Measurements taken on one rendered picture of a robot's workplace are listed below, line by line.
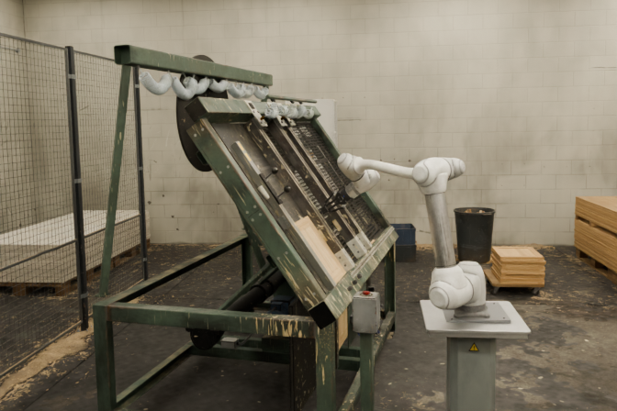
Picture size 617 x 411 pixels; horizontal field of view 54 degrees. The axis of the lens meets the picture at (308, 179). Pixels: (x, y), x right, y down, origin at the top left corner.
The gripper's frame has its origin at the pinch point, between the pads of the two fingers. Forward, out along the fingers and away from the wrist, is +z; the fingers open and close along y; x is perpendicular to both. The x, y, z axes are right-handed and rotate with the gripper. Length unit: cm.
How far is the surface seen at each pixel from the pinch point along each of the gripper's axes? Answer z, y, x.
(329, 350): 16, -60, 69
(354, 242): 3.3, -27.9, -30.5
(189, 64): 16, 122, 3
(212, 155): 9, 53, 69
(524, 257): -59, -145, -276
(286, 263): 9, -13, 69
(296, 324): 23, -41, 68
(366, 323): -9, -58, 69
